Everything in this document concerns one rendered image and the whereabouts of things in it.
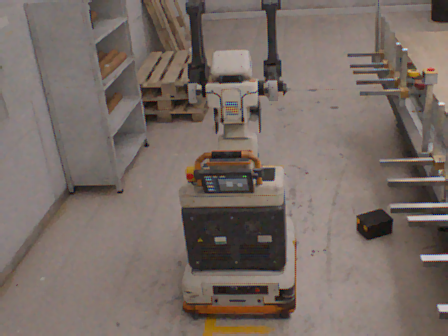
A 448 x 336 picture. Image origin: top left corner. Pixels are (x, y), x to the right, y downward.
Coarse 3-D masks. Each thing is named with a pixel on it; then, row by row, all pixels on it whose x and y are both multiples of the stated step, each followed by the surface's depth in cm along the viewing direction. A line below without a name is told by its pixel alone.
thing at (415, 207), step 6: (390, 204) 238; (396, 204) 237; (402, 204) 237; (408, 204) 237; (414, 204) 237; (420, 204) 237; (426, 204) 236; (432, 204) 236; (438, 204) 236; (444, 204) 236; (390, 210) 237; (396, 210) 236; (402, 210) 236; (408, 210) 236; (414, 210) 236; (420, 210) 236; (426, 210) 235; (432, 210) 235; (438, 210) 235; (444, 210) 235
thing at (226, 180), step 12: (204, 180) 261; (216, 180) 260; (228, 180) 260; (240, 180) 260; (252, 180) 261; (204, 192) 268; (216, 192) 268; (228, 192) 268; (240, 192) 268; (252, 192) 267
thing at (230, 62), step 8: (216, 56) 286; (224, 56) 286; (232, 56) 285; (240, 56) 285; (248, 56) 286; (216, 64) 285; (224, 64) 284; (232, 64) 284; (240, 64) 284; (248, 64) 285; (216, 72) 284; (224, 72) 284; (232, 72) 283; (240, 72) 283; (248, 72) 284; (216, 80) 291
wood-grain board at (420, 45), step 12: (396, 36) 482; (408, 36) 480; (420, 36) 478; (432, 36) 476; (444, 36) 474; (408, 48) 445; (420, 48) 444; (432, 48) 442; (444, 48) 440; (420, 60) 414; (432, 60) 412; (444, 60) 411; (420, 72) 388; (444, 72) 385; (444, 84) 362; (432, 96) 350; (444, 96) 342
